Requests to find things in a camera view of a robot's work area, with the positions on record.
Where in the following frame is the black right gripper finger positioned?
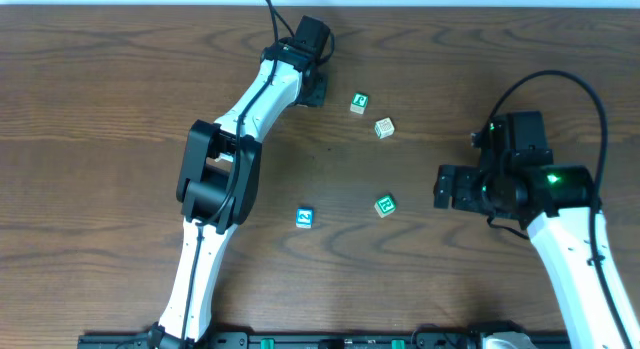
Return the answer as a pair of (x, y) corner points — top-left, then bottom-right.
(433, 183), (452, 208)
(436, 164), (456, 185)

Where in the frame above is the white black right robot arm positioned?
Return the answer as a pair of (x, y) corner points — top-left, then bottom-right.
(434, 165), (639, 348)

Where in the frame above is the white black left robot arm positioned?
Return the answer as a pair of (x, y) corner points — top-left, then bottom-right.
(148, 57), (326, 348)

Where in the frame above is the green letter P block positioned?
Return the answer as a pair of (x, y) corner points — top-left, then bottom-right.
(350, 92), (369, 115)

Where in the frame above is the green letter R block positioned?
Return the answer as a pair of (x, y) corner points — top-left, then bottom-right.
(374, 195), (397, 218)

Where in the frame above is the plain wooden patterned block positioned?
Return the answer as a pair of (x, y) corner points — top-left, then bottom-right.
(374, 117), (395, 139)

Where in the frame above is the blue number 2 block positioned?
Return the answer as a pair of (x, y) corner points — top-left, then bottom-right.
(295, 208), (314, 229)

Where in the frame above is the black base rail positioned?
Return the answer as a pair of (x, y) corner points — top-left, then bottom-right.
(77, 321), (574, 349)

